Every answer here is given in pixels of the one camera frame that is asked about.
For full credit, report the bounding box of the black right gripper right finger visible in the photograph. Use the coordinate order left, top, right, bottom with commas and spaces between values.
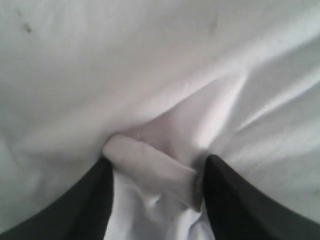
203, 155, 320, 240

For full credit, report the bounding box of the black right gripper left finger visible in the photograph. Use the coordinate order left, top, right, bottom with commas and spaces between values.
0, 158, 113, 240

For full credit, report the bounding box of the white t-shirt red print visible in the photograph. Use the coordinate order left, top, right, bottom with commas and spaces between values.
0, 0, 320, 240

